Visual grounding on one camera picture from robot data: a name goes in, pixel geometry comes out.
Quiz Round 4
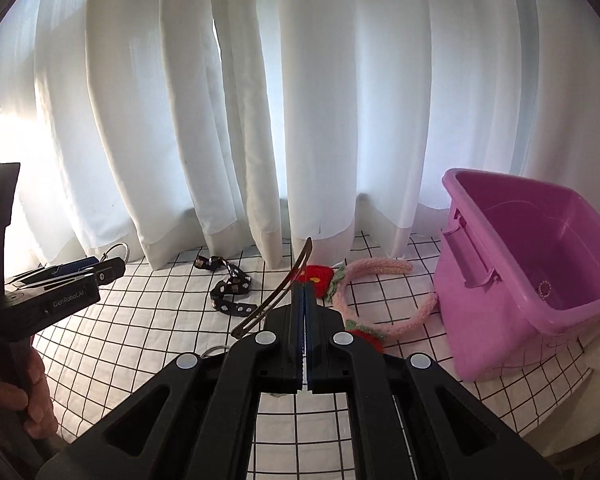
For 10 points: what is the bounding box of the black studded strap keychain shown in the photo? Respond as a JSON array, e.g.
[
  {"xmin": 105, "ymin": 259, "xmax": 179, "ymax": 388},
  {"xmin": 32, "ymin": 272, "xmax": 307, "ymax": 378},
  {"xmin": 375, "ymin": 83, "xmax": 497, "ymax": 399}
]
[{"xmin": 194, "ymin": 256, "xmax": 257, "ymax": 318}]

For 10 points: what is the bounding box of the pink strawberry headband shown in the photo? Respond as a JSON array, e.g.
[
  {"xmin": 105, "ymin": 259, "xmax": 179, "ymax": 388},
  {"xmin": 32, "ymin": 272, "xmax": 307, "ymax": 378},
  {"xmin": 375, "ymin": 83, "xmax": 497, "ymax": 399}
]
[{"xmin": 298, "ymin": 257, "xmax": 444, "ymax": 350}]

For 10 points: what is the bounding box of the white grid tablecloth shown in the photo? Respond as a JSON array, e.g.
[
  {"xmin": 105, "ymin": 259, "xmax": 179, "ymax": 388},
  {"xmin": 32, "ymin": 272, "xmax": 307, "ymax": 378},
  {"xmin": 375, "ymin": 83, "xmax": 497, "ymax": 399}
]
[{"xmin": 34, "ymin": 235, "xmax": 591, "ymax": 479}]

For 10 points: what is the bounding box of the small silver ring clip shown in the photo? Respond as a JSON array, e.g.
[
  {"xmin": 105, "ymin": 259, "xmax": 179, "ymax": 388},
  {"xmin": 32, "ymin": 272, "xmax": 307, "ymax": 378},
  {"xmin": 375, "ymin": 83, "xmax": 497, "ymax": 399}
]
[{"xmin": 230, "ymin": 237, "xmax": 313, "ymax": 339}]

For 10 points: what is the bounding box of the white curtain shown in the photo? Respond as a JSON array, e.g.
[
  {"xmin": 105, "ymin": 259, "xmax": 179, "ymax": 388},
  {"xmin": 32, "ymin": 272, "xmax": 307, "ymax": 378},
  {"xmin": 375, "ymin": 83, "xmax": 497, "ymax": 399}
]
[{"xmin": 0, "ymin": 0, "xmax": 600, "ymax": 275}]

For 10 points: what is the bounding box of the pink plastic storage bin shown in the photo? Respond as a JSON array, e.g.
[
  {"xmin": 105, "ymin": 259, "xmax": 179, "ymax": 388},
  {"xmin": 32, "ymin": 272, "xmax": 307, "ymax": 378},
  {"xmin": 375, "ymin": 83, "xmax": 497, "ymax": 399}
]
[{"xmin": 434, "ymin": 168, "xmax": 600, "ymax": 382}]

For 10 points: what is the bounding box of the person's left hand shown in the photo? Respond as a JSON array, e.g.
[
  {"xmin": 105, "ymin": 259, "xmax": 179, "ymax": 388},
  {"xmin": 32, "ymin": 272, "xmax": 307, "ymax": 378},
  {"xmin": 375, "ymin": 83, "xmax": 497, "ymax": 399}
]
[{"xmin": 0, "ymin": 347, "xmax": 58, "ymax": 440}]

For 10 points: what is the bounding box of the silver open cuff bracelet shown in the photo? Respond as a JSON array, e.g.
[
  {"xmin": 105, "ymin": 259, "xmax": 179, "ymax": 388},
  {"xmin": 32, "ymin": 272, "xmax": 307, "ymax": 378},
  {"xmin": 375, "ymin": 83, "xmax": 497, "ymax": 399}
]
[{"xmin": 99, "ymin": 242, "xmax": 132, "ymax": 262}]

